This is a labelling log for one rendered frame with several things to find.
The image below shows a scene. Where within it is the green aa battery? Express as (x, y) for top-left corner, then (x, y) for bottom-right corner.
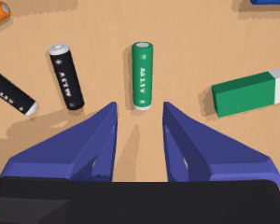
(132, 42), (153, 110)

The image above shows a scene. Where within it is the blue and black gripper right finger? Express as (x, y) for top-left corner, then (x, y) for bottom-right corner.
(162, 102), (280, 188)

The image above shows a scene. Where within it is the white and green eraser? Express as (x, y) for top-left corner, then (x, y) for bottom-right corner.
(211, 68), (280, 118)

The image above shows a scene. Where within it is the black aa battery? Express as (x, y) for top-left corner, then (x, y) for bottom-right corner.
(49, 43), (85, 110)
(0, 74), (38, 117)

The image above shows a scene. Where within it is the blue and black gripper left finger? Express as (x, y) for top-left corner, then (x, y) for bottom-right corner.
(0, 102), (118, 182)

